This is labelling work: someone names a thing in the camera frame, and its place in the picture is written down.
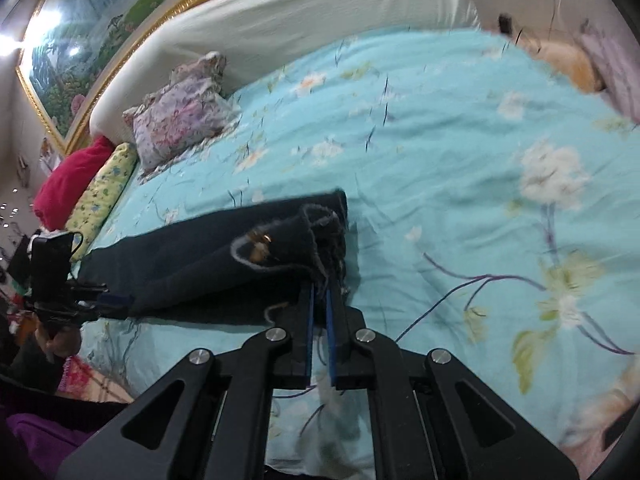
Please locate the white striped headboard cushion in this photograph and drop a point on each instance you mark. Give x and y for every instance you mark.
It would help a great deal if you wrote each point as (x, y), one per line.
(257, 37)

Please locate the purple floral pillow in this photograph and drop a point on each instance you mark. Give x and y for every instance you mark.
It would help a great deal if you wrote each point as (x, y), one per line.
(186, 111)

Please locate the yellow floral bolster pillow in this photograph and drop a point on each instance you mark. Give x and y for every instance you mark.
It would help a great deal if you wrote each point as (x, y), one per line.
(99, 199)

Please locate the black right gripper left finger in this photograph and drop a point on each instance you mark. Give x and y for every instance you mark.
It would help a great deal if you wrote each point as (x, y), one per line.
(292, 369)

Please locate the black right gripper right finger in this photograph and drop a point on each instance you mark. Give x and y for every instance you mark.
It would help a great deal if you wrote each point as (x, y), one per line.
(347, 366)

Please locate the light blue floral bedsheet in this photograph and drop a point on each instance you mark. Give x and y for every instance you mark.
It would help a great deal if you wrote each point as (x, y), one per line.
(493, 210)

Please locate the black charger with cable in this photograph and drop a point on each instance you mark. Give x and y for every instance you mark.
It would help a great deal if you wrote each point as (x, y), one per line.
(509, 28)

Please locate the left hand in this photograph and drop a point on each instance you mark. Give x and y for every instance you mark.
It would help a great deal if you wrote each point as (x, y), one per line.
(64, 344)

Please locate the red blanket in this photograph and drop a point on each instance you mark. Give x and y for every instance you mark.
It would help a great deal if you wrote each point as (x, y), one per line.
(58, 196)

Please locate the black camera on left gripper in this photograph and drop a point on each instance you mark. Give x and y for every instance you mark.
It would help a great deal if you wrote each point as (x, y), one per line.
(50, 259)

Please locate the gold framed landscape painting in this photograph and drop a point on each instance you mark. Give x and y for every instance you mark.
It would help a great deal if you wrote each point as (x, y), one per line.
(72, 49)

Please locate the black pants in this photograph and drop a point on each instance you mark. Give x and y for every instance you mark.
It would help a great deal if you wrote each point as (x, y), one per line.
(227, 267)

